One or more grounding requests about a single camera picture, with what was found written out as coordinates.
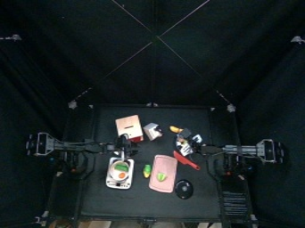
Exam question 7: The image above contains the pink cutting board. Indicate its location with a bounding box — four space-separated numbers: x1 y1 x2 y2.
147 154 179 194

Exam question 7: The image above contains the yellow green starfruit piece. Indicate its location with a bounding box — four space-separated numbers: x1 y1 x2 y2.
141 164 152 179

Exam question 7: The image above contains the silver toy pot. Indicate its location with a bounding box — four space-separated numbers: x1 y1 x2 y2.
108 151 130 183

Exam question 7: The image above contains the small white grey cube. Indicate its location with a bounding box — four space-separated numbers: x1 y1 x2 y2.
141 122 164 142

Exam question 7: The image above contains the red toy knife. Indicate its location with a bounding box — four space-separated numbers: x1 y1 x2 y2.
171 150 201 171

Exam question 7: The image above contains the black bowl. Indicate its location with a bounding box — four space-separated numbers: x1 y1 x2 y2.
173 179 195 200

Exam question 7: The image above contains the pink and red box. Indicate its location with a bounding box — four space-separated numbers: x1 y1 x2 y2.
113 114 144 143

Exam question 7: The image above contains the green toy vegetable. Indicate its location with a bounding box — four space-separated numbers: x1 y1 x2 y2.
113 164 129 173

